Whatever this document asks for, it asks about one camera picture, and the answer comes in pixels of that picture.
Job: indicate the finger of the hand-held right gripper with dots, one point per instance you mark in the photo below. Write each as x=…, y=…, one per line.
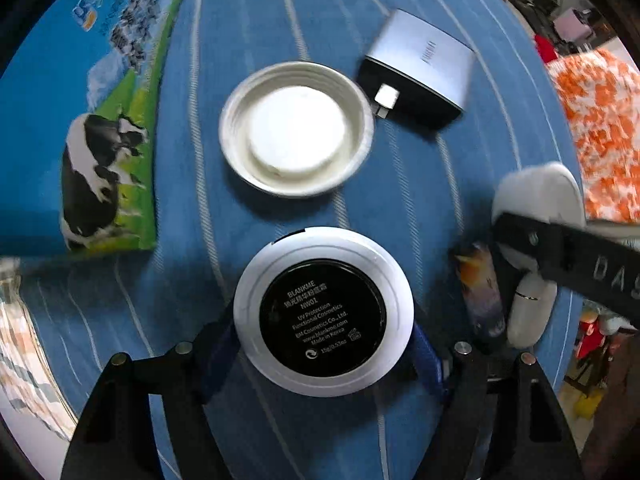
x=575, y=260

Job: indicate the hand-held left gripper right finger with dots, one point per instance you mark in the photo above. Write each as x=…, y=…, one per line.
x=430, y=365

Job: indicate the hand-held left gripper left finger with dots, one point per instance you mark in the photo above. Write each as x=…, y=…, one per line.
x=220, y=355

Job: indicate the white jar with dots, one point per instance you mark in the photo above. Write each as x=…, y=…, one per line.
x=540, y=190

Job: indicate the white compact with black label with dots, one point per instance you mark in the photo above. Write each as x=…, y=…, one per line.
x=322, y=310

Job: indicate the grey power adapter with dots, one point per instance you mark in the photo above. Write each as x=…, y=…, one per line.
x=420, y=65

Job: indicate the blue cardboard box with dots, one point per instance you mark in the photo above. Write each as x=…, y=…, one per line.
x=45, y=85

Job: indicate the printed lighter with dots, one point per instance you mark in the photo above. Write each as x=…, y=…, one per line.
x=482, y=295

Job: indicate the orange floral blanket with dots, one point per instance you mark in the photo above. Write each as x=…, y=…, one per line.
x=600, y=125

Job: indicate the checked blanket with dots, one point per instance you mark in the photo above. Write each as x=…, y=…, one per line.
x=30, y=375

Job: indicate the red cloth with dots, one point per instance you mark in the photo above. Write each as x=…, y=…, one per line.
x=545, y=47

